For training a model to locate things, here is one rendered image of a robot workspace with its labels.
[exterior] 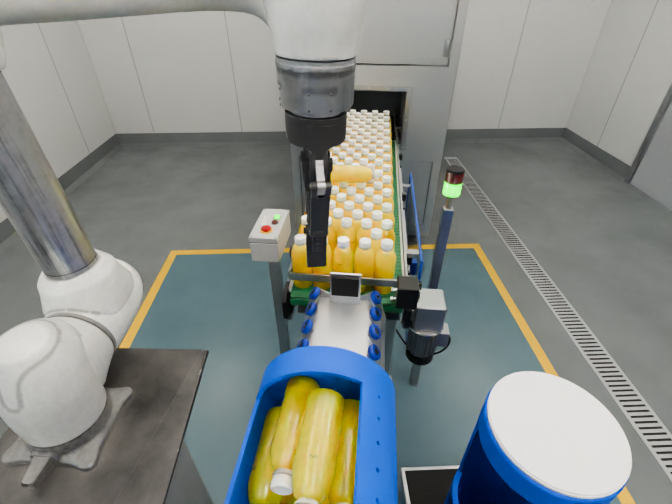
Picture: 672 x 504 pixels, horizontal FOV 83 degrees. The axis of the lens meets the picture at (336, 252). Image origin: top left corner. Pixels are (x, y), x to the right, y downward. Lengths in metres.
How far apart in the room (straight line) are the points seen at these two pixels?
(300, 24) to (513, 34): 5.19
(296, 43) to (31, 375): 0.68
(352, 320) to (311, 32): 0.95
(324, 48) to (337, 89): 0.04
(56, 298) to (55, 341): 0.13
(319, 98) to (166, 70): 5.03
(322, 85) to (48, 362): 0.66
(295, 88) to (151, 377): 0.82
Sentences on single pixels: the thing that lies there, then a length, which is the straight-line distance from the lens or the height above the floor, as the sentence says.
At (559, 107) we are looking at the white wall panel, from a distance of 6.11.
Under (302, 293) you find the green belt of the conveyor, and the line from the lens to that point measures 1.36.
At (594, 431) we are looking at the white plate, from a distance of 1.04.
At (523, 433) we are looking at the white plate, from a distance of 0.96.
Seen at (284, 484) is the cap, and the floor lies 1.13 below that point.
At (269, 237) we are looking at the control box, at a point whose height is 1.10.
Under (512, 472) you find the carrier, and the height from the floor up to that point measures 1.01.
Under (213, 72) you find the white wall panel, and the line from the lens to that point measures 5.28.
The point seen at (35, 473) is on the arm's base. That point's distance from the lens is 1.00.
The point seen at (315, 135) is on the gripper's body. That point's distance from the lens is 0.46.
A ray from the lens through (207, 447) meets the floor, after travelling 2.11.
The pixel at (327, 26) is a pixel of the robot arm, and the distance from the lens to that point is 0.42.
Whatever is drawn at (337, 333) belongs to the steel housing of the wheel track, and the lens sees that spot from 1.19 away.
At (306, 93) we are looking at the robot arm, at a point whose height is 1.71.
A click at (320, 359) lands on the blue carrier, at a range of 0.73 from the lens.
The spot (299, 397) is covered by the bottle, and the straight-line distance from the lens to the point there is 0.79.
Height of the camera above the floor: 1.81
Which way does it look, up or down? 36 degrees down
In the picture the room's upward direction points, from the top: straight up
